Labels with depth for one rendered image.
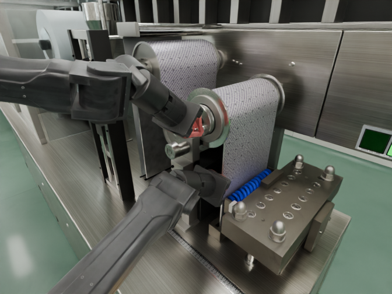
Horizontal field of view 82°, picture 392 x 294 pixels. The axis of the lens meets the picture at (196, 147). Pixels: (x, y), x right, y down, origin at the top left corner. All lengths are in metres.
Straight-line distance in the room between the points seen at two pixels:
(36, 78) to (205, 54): 0.54
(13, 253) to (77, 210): 1.39
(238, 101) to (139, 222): 0.36
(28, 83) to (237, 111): 0.39
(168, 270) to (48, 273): 1.40
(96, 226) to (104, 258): 0.51
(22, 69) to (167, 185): 0.25
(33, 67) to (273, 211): 0.56
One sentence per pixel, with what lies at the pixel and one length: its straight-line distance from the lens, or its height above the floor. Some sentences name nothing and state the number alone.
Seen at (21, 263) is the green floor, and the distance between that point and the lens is 2.13.
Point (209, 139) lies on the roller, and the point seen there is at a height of 1.21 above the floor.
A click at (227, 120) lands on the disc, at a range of 0.50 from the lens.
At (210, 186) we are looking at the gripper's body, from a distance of 0.51.
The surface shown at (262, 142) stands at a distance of 0.69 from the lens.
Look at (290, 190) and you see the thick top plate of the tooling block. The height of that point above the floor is 1.03.
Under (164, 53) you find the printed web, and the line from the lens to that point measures 0.68.
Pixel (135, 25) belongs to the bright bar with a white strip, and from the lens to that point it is 0.68.
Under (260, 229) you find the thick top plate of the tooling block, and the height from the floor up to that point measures 1.03.
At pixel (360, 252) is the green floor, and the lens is 2.17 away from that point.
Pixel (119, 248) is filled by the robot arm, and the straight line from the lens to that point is 0.30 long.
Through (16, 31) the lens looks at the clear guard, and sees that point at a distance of 1.34.
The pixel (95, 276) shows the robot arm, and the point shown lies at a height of 1.22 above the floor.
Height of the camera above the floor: 1.45
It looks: 28 degrees down
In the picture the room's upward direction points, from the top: straight up
